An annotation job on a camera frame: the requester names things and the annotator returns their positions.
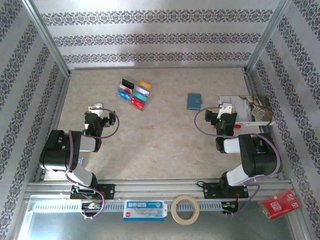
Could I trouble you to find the teal leather card holder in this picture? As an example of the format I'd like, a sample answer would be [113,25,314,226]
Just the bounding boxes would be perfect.
[186,92,203,111]

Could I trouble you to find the clear acrylic card stand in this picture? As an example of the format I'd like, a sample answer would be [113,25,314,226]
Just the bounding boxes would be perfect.
[117,77,153,112]

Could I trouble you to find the blue card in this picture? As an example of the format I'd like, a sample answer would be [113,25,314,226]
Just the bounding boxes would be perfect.
[117,89,132,101]

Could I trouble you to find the red and white card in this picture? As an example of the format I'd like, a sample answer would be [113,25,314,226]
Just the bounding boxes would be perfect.
[119,84,133,95]

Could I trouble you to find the teal card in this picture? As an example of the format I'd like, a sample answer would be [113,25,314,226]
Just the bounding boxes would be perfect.
[132,91,148,103]

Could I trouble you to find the black card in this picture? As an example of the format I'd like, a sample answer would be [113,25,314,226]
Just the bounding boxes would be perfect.
[121,78,135,89]

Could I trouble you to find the gold card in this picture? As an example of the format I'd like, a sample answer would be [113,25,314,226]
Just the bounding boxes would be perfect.
[136,80,152,91]

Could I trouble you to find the white cover book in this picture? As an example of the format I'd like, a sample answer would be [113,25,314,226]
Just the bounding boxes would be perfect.
[217,94,277,127]

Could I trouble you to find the small electronics board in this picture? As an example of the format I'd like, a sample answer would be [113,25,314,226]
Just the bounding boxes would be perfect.
[81,201,105,211]
[221,201,239,213]

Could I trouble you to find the beige masking tape roll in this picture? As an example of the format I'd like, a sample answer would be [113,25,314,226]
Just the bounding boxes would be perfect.
[171,194,201,226]

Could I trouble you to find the red cardboard box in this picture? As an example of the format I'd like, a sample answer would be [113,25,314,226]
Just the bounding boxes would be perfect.
[259,189,302,221]

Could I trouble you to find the blue white flat pack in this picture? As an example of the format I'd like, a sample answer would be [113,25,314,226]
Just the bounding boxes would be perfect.
[122,199,168,222]

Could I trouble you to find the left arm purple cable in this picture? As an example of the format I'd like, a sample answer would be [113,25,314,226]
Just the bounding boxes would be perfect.
[64,107,120,220]

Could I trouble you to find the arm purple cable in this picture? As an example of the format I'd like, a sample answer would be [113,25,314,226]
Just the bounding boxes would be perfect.
[194,106,283,217]
[64,107,120,220]

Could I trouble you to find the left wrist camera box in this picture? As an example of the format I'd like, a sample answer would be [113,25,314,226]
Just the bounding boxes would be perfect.
[87,102,105,118]

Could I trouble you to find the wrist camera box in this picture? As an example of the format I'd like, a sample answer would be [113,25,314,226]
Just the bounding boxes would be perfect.
[87,102,105,118]
[216,102,234,120]

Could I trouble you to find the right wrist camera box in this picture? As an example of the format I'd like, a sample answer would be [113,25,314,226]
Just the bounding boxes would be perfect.
[216,102,234,120]

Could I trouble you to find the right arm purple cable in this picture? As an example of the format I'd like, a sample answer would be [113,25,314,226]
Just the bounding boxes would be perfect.
[194,106,283,217]

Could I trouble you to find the aluminium side rail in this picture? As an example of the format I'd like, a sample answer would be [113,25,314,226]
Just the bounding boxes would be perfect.
[242,68,286,180]
[33,73,72,183]

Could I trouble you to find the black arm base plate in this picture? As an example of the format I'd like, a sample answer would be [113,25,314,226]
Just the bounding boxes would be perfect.
[69,183,116,201]
[202,182,250,200]

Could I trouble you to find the aluminium rear rail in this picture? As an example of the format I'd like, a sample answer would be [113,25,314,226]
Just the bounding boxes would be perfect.
[68,65,248,71]

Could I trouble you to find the aluminium corner post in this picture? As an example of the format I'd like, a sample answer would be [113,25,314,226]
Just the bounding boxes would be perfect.
[244,0,293,75]
[21,0,72,77]

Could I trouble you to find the grey slotted cable duct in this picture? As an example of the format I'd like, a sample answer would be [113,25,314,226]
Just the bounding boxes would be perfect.
[32,201,238,213]

